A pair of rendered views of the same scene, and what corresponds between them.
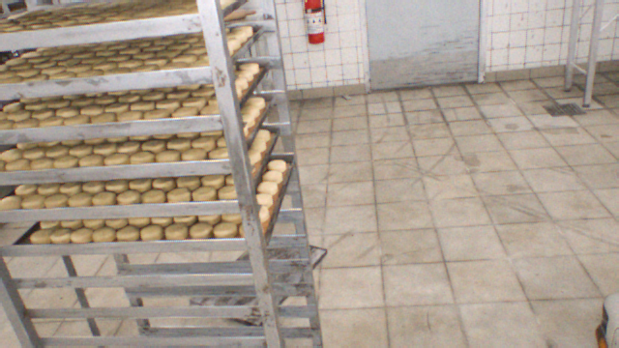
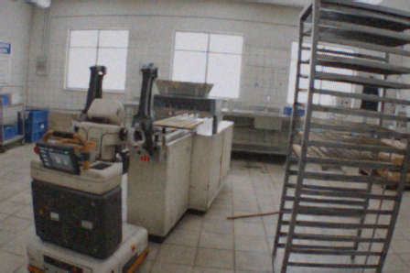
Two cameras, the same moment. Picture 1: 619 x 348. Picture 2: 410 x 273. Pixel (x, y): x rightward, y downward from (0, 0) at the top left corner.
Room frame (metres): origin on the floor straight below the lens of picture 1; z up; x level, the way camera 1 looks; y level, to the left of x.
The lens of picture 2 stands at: (2.88, -0.58, 1.30)
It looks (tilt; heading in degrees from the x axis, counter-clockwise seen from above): 9 degrees down; 176
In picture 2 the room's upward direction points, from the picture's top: 4 degrees clockwise
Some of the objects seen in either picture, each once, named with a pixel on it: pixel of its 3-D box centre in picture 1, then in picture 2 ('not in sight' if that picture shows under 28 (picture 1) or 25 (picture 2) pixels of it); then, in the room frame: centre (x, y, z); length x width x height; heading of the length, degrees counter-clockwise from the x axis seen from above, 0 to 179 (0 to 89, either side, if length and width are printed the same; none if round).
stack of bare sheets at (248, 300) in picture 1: (261, 275); not in sight; (2.08, 0.29, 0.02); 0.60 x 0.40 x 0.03; 145
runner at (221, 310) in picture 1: (144, 308); (331, 176); (0.97, 0.42, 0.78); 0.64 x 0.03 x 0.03; 80
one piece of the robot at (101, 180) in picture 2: not in sight; (78, 196); (1.08, -1.20, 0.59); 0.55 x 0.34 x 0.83; 73
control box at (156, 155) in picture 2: not in sight; (145, 151); (0.51, -0.85, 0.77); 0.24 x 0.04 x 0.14; 73
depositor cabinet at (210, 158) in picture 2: not in sight; (191, 159); (-0.78, -0.46, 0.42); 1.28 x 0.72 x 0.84; 163
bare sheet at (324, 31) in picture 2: not in sight; (358, 36); (1.16, 0.39, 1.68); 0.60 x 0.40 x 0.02; 80
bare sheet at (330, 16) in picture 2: not in sight; (359, 21); (1.16, 0.39, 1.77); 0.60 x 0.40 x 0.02; 80
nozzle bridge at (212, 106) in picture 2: not in sight; (182, 112); (-0.32, -0.59, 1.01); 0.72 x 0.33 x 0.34; 73
